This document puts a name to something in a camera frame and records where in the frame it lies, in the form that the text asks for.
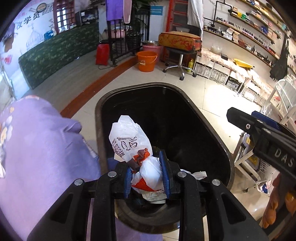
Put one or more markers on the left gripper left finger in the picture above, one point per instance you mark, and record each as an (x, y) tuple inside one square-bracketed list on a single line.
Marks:
[(125, 178)]

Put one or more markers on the black metal railing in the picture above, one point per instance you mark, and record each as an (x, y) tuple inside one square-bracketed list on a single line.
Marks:
[(127, 38)]

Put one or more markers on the pink hanging towel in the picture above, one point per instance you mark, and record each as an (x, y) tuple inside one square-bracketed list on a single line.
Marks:
[(127, 10)]

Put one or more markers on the white metal rack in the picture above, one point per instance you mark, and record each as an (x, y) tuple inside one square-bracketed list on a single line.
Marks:
[(278, 111)]

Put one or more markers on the red ladder shelf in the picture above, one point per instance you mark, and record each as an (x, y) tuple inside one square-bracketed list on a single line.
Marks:
[(177, 15)]

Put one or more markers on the right hand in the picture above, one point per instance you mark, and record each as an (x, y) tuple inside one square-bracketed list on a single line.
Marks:
[(280, 193)]

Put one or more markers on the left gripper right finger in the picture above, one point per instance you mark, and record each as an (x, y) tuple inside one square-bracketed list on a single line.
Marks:
[(169, 171)]

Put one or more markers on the swivel stool with cushion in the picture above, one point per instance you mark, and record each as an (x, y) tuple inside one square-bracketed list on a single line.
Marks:
[(183, 44)]

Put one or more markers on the purple hanging towel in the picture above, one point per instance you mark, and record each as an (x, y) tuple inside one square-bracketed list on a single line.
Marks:
[(114, 9)]

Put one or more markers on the red paper bag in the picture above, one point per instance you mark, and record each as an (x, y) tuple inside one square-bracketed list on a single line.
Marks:
[(102, 54)]

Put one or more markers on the black trash bin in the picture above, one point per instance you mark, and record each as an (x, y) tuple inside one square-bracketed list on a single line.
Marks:
[(172, 123)]

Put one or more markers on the orange plastic bucket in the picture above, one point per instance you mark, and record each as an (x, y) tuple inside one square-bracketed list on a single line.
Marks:
[(146, 60)]

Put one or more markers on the green patterned counter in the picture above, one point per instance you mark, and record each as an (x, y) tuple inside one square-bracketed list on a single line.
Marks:
[(46, 58)]

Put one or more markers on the purple floral tablecloth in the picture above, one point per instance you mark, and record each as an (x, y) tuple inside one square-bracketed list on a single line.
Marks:
[(42, 154)]

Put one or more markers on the white plastic bag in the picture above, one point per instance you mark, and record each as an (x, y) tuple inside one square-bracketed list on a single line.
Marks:
[(132, 146)]

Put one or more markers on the pink basin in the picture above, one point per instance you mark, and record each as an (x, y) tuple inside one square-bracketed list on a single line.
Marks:
[(152, 46)]

